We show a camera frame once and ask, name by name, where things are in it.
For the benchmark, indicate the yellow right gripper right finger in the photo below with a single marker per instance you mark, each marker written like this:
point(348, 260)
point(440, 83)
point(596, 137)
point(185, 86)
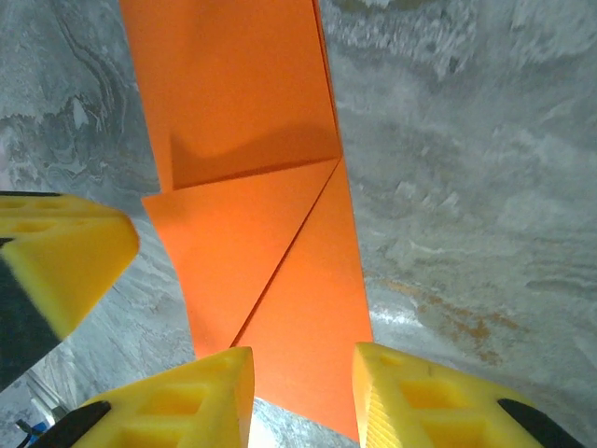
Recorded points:
point(443, 406)

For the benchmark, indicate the long aluminium base rail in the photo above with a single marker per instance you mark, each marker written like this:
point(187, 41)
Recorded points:
point(46, 396)

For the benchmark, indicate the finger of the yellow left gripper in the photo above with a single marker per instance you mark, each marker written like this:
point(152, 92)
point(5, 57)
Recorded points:
point(65, 261)

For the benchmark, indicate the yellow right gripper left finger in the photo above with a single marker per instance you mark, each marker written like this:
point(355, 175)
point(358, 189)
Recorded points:
point(186, 410)

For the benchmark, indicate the blue block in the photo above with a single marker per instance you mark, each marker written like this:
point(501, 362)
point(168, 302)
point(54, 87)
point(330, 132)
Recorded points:
point(35, 428)

